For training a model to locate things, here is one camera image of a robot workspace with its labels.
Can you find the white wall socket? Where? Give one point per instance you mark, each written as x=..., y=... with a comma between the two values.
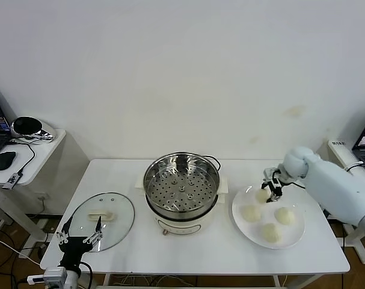
x=43, y=197

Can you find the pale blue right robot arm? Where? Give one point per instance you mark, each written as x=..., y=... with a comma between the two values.
x=329, y=186

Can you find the round glass pot lid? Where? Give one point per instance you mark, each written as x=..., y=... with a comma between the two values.
x=116, y=204

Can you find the black computer mouse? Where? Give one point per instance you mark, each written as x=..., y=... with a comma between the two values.
x=3, y=161

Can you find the small grey USB hub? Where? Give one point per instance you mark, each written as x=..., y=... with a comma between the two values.
x=12, y=180

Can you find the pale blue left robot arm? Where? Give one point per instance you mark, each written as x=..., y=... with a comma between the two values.
x=71, y=278

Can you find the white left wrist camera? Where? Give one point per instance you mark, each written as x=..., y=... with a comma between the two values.
x=54, y=274

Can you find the white side desk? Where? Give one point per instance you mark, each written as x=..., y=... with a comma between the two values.
x=47, y=156
x=346, y=156

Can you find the large white round plate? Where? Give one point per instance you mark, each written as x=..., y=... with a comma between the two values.
x=251, y=234

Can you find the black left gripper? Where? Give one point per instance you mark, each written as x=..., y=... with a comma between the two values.
x=72, y=248

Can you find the white steamed baozi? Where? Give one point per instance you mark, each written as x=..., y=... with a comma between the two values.
x=261, y=196
x=250, y=213
x=285, y=216
x=271, y=233

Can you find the white electric cooker pot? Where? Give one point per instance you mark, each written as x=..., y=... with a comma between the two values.
x=182, y=224

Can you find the perforated steel steamer basket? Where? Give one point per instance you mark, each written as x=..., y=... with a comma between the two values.
x=182, y=192

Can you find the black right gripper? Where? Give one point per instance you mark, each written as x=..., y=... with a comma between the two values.
x=283, y=179

